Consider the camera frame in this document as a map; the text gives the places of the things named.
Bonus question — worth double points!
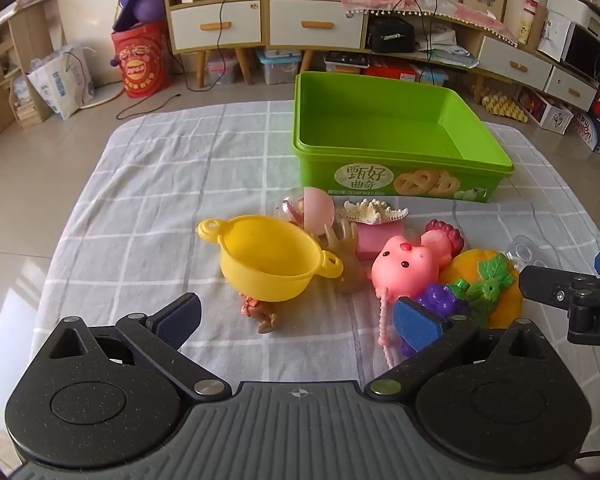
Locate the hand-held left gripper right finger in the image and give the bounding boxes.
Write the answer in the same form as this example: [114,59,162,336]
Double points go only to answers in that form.
[362,296,548,403]

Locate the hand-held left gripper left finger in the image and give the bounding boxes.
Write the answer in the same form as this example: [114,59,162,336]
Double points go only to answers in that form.
[50,292,233,403]

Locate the orange toy pumpkin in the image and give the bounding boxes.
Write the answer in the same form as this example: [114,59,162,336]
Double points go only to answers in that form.
[439,249,526,330]

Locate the translucent beige toy hand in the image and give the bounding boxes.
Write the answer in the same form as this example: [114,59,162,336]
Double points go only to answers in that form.
[321,220,368,293]

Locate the green plastic box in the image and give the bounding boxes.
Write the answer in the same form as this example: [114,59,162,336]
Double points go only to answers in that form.
[292,71,515,204]

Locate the purple toy grapes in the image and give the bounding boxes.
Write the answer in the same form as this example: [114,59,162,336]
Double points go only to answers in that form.
[400,280,473,358]

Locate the small brown figurine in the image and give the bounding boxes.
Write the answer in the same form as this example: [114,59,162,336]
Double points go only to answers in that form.
[240,296,279,335]

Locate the pink rectangular block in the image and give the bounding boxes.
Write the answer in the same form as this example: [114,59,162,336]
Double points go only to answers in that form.
[356,220,408,261]

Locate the yellow toy pot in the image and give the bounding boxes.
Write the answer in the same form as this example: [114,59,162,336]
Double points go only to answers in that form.
[196,214,345,303]

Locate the white starfish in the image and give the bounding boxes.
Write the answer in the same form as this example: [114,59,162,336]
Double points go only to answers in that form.
[337,199,411,223]

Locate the grey checkered cloth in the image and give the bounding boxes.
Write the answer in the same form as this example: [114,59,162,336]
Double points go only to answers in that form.
[29,100,600,401]

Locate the pink clear capsule ball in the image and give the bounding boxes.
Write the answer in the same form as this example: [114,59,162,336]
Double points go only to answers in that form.
[269,186,337,233]

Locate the white console drawer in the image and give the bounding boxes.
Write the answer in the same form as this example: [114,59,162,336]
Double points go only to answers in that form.
[545,67,598,111]
[478,36,556,91]

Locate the yellow egg tray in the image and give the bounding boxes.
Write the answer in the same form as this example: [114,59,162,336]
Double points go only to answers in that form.
[472,85,528,123]

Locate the small blue lid bin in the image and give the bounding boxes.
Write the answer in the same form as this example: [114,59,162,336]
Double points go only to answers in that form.
[420,65,451,86]

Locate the light blue folded cloth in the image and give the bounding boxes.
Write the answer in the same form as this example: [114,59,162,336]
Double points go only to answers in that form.
[417,35,481,68]

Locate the red printed bucket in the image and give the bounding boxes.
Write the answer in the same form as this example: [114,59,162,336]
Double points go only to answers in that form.
[111,22,173,99]

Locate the red shoe box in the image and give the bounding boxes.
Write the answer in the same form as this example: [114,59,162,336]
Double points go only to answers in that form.
[370,55,421,83]

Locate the white paper bag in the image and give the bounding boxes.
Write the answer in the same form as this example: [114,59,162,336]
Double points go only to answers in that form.
[27,45,96,120]

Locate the wooden low console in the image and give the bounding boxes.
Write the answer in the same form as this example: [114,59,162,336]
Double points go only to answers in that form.
[365,7,600,113]

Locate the blue lid storage bin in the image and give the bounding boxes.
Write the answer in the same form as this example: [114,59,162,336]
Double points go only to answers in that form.
[257,50,301,86]

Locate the black bag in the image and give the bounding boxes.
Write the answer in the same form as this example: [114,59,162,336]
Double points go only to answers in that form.
[367,16,417,54]

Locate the white cabinet drawer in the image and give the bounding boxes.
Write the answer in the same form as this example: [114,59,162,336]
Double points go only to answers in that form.
[269,0,365,48]
[170,1,262,52]

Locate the wooden storage cabinet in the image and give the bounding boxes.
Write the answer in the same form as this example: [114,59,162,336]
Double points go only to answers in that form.
[160,0,371,86]

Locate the purple ball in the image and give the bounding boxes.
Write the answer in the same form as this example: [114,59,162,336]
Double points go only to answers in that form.
[125,0,168,26]

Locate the wooden desk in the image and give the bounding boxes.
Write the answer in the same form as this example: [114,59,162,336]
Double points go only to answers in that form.
[0,0,56,136]

